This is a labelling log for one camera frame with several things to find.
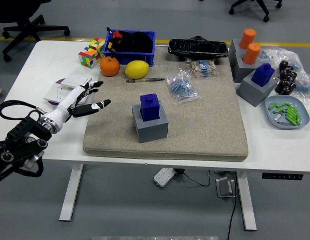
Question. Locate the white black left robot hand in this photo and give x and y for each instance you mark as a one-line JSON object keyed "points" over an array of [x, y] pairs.
{"points": [[67, 102]]}

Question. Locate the blue square seal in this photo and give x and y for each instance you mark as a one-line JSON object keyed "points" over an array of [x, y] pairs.
{"points": [[262, 75], [149, 107]]}

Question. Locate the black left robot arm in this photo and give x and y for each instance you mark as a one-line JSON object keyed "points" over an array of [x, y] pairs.
{"points": [[22, 140]]}

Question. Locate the grey cube seal holder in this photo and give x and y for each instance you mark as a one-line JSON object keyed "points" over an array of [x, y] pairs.
{"points": [[252, 96], [152, 131]]}

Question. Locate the orange cylinder seal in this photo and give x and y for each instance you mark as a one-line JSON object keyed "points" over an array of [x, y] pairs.
{"points": [[247, 38], [252, 53]]}

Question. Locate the purple round plate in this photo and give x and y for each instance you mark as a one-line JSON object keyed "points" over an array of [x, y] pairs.
{"points": [[60, 80]]}

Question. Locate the large colourful puzzle cube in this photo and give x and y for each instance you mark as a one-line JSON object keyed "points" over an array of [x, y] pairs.
{"points": [[88, 58]]}

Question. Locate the orange fruit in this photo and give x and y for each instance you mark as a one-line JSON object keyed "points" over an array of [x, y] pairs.
{"points": [[109, 67]]}

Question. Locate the small colourful puzzle cube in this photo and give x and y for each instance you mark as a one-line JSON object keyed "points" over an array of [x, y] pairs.
{"points": [[97, 45]]}

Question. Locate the yellow lemon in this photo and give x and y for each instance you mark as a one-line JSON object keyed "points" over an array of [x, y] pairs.
{"points": [[137, 70]]}

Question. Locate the black pouch red yellow trim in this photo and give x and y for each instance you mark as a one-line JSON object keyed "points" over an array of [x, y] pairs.
{"points": [[119, 42]]}

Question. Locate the black clear pen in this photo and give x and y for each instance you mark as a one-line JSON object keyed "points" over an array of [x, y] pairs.
{"points": [[144, 80]]}

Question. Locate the blue plastic bin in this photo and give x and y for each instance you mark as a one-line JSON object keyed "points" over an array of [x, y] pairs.
{"points": [[134, 58]]}

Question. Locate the black office chair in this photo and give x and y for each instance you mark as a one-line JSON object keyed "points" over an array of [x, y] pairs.
{"points": [[24, 27]]}

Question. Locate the white table leg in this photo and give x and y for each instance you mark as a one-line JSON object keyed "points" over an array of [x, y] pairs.
{"points": [[246, 200], [70, 195]]}

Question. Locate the black round cloth bundle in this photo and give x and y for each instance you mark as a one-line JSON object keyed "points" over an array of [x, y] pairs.
{"points": [[142, 42]]}

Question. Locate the clear bag blue resistors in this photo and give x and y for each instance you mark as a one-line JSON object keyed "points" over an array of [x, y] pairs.
{"points": [[181, 87]]}

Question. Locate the white power strip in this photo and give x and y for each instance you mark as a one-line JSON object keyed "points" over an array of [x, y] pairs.
{"points": [[164, 177]]}

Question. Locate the grey-brown fabric mat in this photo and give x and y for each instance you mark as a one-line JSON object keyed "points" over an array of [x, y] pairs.
{"points": [[194, 130]]}

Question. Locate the clear bag taped resistors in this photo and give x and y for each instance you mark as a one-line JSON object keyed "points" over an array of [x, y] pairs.
{"points": [[202, 68]]}

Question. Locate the black wrapped tray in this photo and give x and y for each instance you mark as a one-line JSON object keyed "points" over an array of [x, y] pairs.
{"points": [[197, 48]]}

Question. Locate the grey cube cylinder holder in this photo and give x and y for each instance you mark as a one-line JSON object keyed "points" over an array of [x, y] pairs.
{"points": [[233, 50], [241, 71]]}

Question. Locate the silver metal stand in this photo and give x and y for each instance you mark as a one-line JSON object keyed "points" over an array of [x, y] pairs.
{"points": [[225, 187]]}

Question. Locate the green cylindrical part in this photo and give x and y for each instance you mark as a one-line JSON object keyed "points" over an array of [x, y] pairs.
{"points": [[291, 115], [292, 108], [291, 111], [298, 119], [272, 106], [278, 111], [281, 105], [291, 120]]}

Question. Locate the small silver metal piece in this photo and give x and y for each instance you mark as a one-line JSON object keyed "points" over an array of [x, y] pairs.
{"points": [[277, 117]]}

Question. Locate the black capacitor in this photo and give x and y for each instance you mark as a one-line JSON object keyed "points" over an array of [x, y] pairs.
{"points": [[285, 74], [293, 75], [283, 66], [280, 85], [292, 86], [290, 69], [286, 90]]}

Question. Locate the black office chair base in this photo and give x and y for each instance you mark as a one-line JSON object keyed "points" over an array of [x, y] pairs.
{"points": [[260, 6]]}

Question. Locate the crumpled clear plastic bag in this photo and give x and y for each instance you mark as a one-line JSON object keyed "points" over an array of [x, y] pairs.
{"points": [[277, 53]]}

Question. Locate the grey flat blade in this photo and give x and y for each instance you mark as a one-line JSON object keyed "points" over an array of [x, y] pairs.
{"points": [[283, 123]]}

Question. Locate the black table control panel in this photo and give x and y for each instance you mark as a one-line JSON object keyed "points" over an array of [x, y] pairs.
{"points": [[282, 176]]}

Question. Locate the light blue plate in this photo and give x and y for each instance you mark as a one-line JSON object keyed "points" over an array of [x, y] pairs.
{"points": [[301, 107]]}

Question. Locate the clear bag blue parts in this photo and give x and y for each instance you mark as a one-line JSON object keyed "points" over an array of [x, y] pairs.
{"points": [[306, 86]]}

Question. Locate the white plain wall panel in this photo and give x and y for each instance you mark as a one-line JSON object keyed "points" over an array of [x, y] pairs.
{"points": [[82, 100]]}

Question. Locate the white wall socket panel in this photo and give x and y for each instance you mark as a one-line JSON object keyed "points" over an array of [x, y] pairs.
{"points": [[53, 93]]}

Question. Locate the white wall switch panel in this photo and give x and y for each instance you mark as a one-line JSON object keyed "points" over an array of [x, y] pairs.
{"points": [[72, 81]]}

